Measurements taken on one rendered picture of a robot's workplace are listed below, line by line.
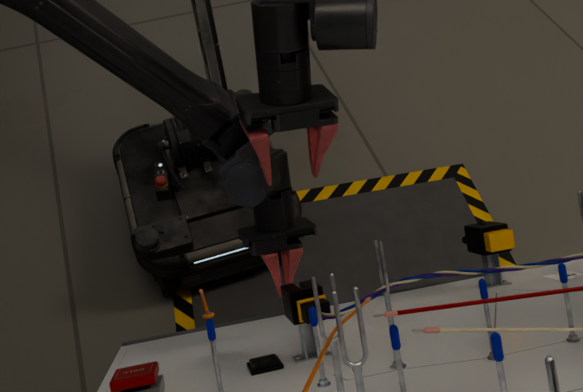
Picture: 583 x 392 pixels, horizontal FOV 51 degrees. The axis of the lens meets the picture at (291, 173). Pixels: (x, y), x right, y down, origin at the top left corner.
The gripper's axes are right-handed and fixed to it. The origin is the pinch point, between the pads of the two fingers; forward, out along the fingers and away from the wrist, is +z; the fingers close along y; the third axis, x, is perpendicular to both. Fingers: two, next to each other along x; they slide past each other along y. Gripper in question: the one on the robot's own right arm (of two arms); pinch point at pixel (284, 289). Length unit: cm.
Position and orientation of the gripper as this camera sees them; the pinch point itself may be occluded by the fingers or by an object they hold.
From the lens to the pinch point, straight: 88.3
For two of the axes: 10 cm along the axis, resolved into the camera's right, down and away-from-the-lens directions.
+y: 9.7, -1.5, 2.1
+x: -2.3, -1.3, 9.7
